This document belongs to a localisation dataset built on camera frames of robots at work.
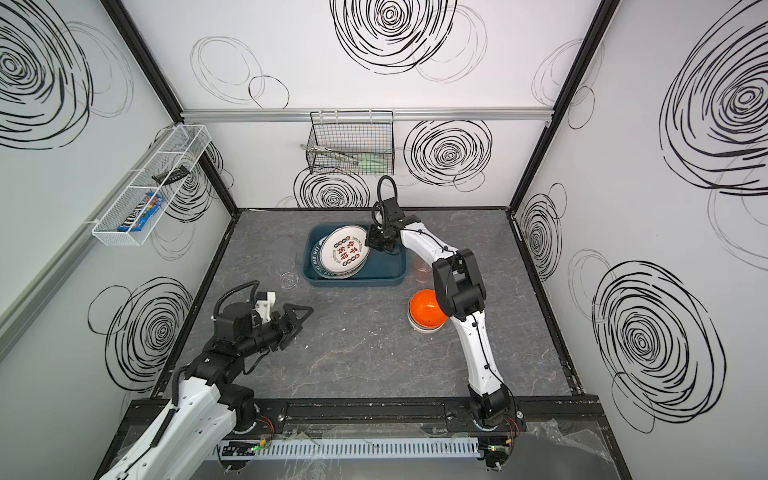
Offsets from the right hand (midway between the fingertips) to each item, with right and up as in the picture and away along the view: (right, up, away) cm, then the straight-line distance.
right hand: (360, 242), depth 99 cm
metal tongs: (-3, +25, -13) cm, 28 cm away
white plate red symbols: (-6, -2, +3) cm, 7 cm away
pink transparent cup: (+21, -10, +2) cm, 23 cm away
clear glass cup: (-24, -13, 0) cm, 27 cm away
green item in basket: (+5, +24, -13) cm, 27 cm away
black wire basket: (+3, +35, -3) cm, 35 cm away
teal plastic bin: (+8, -9, 0) cm, 12 cm away
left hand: (-11, -20, -22) cm, 31 cm away
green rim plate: (-13, -9, -1) cm, 16 cm away
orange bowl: (+20, -19, -15) cm, 32 cm away
